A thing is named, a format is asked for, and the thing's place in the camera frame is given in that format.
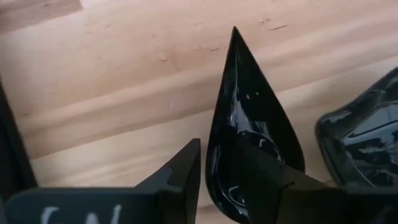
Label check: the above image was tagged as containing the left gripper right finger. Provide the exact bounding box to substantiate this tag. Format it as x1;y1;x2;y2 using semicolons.
236;138;398;224

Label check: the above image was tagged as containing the black teardrop mini plate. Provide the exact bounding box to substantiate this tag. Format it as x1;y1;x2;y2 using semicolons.
204;26;306;224

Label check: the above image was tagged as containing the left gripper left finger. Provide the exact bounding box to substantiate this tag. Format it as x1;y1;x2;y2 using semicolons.
4;138;202;224

